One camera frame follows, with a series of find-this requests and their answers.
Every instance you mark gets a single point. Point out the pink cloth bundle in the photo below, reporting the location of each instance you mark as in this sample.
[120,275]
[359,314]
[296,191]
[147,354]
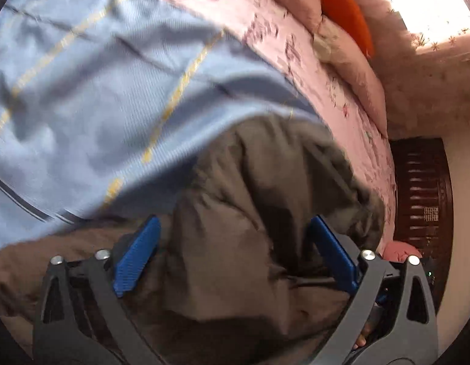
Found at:
[401,251]

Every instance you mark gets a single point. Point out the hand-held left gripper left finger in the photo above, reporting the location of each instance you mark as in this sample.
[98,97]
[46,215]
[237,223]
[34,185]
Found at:
[138,254]

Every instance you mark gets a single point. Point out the light blue checked blanket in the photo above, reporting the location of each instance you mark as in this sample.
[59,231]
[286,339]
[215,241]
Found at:
[86,95]

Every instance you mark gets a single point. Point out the orange carrot plush toy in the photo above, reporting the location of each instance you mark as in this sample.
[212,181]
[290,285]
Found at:
[343,7]

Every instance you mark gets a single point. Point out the dark wooden cabinet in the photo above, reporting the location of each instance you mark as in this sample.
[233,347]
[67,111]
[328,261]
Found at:
[421,197]

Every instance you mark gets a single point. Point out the grey-brown jacket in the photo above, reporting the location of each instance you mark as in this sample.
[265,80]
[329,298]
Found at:
[257,197]

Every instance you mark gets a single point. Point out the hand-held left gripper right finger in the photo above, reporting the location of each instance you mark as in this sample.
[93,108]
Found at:
[333,253]

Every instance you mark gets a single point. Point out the floral curtain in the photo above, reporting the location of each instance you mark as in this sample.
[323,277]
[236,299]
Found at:
[421,91]

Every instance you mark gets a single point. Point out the pink floral bed sheet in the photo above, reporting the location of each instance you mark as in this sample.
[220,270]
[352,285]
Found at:
[269,38]

